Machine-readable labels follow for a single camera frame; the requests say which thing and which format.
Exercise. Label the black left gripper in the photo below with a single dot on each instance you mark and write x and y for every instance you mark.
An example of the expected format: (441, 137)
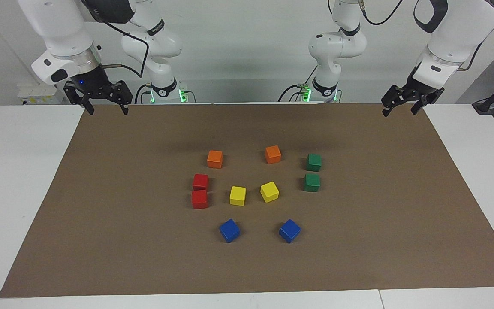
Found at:
(425, 90)

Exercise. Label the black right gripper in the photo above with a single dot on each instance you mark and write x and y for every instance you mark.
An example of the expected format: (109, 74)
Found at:
(90, 81)

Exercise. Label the green wooden cube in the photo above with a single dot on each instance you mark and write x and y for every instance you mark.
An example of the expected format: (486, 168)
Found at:
(311, 183)
(314, 162)

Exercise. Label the red wooden cube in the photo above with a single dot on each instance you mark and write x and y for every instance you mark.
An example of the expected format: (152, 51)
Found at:
(200, 182)
(199, 200)

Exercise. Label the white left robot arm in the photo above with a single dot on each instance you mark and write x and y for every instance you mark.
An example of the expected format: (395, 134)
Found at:
(457, 25)

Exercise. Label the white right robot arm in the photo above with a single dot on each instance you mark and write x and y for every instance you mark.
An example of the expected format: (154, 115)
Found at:
(58, 25)

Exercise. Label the white power strip box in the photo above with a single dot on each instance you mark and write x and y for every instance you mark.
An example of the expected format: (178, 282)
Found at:
(41, 94)

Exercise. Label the orange wooden cube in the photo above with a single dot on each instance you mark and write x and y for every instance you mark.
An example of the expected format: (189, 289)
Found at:
(215, 159)
(272, 155)

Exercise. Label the brown table mat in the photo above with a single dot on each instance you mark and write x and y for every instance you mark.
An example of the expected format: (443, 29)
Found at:
(358, 257)

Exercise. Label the yellow wooden cube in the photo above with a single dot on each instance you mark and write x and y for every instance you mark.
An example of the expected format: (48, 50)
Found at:
(237, 196)
(269, 192)

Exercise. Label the blue wooden cube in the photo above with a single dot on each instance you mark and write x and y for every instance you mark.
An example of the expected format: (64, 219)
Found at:
(229, 231)
(290, 231)

